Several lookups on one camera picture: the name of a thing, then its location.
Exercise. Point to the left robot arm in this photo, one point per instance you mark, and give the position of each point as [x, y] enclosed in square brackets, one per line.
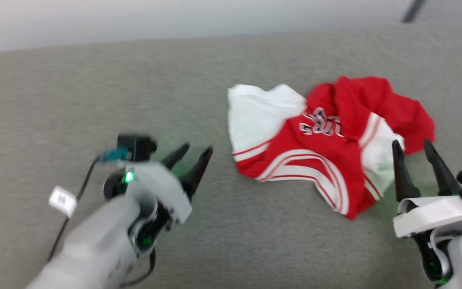
[94, 249]

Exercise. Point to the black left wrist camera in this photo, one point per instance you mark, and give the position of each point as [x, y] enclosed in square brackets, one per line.
[136, 146]

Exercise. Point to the red and white garment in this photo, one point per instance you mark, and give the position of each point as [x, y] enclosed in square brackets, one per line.
[295, 140]

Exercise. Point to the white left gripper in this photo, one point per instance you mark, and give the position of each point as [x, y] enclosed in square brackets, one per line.
[159, 182]

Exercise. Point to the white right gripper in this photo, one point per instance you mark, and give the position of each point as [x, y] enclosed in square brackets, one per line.
[431, 214]

